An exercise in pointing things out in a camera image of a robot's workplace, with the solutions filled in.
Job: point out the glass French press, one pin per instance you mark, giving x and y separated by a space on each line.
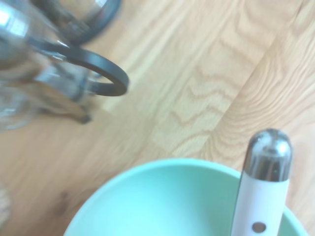
49 78

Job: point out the glass jar with dark rim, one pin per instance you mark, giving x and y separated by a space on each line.
93 22

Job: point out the mint green bowl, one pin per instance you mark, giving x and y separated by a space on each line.
152 196

